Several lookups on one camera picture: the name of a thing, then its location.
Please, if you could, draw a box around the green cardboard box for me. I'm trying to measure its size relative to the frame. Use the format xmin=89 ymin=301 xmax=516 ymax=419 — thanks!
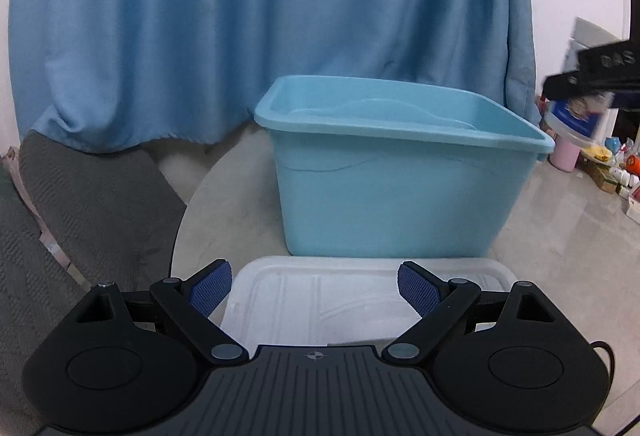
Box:
xmin=584 ymin=159 xmax=618 ymax=194

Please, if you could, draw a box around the light blue plastic bin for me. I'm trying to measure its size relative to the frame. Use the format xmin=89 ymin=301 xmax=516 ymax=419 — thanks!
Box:
xmin=254 ymin=76 xmax=554 ymax=258

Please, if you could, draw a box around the plate with yellow food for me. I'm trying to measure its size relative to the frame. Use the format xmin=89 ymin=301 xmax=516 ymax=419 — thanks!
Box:
xmin=582 ymin=144 xmax=614 ymax=166

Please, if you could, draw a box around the white bottle blue label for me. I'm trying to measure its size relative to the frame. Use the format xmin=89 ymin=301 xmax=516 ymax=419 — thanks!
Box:
xmin=544 ymin=92 xmax=613 ymax=148

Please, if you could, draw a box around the orange tube package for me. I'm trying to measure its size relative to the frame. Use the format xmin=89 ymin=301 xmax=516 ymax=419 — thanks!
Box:
xmin=625 ymin=155 xmax=640 ymax=176

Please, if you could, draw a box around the pink thermos bottle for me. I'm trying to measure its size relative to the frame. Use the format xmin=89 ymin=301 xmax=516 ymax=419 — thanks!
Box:
xmin=549 ymin=135 xmax=582 ymax=174

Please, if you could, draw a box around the blue curtain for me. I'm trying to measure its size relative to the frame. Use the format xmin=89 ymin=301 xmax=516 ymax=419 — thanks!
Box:
xmin=9 ymin=0 xmax=539 ymax=153

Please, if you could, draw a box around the white plastic bin lid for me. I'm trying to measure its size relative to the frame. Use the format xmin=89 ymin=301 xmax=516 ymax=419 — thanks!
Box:
xmin=219 ymin=255 xmax=520 ymax=346

